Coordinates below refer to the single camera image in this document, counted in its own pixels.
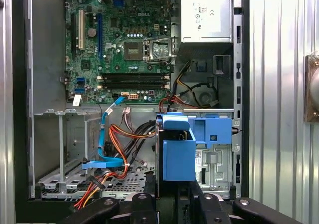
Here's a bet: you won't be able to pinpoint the RAM slot black clips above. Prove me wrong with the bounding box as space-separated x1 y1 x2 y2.
102 71 165 76
102 80 165 85

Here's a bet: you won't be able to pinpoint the multicolour wire bundle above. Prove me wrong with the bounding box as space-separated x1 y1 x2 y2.
121 59 220 169

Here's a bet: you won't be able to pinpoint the grey power supply unit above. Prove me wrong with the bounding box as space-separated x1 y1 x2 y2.
180 0 234 43

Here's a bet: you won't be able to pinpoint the orange red power wire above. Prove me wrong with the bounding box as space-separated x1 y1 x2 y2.
73 124 157 210

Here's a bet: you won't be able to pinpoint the black expansion slot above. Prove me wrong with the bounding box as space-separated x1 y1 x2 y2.
70 13 77 57

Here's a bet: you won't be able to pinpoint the CPU socket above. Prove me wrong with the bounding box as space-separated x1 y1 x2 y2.
124 41 144 61

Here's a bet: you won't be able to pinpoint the green motherboard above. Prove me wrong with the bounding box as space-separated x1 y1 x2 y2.
65 0 175 104

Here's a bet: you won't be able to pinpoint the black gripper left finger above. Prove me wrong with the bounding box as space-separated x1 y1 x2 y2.
57 174 159 224

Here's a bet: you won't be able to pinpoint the black PC case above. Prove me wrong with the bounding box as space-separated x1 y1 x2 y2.
11 0 250 224

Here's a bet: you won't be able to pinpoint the metal socket cover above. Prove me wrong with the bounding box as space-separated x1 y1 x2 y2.
143 38 176 60

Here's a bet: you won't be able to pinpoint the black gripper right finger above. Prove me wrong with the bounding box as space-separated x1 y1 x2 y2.
188 181 304 224

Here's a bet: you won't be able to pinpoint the thin metal locking lever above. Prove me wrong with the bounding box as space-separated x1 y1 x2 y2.
146 59 175 71

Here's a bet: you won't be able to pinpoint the blue drive bay latch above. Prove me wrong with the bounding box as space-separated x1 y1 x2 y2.
156 112 233 182

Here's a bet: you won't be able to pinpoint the blue expansion slot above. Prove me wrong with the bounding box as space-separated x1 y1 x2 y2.
96 11 103 58

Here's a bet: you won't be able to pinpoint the blue data wire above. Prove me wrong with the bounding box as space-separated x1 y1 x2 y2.
81 96 129 170

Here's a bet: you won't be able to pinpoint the white expansion slot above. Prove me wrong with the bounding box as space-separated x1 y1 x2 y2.
78 9 86 51

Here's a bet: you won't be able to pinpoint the grey disk bay cage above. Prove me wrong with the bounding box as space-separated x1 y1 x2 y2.
33 108 154 202

